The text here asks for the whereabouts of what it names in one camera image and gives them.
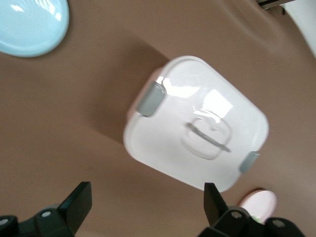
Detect pink round plate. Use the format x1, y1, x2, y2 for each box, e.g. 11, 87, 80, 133
238, 189, 277, 224

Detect light blue round plate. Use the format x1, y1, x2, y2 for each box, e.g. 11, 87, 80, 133
0, 0, 70, 59

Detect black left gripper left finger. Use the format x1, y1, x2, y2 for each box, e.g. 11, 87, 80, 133
34, 181, 93, 237

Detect white lidded storage box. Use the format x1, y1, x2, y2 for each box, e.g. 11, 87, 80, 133
122, 55, 270, 195

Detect metal table edge bracket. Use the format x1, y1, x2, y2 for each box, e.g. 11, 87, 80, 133
256, 0, 287, 11

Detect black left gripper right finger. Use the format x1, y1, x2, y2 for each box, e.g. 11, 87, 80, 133
199, 182, 250, 237

